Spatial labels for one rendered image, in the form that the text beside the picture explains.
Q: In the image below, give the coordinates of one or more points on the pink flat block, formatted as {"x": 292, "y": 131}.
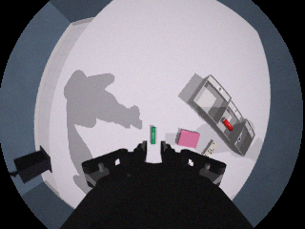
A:
{"x": 188, "y": 139}

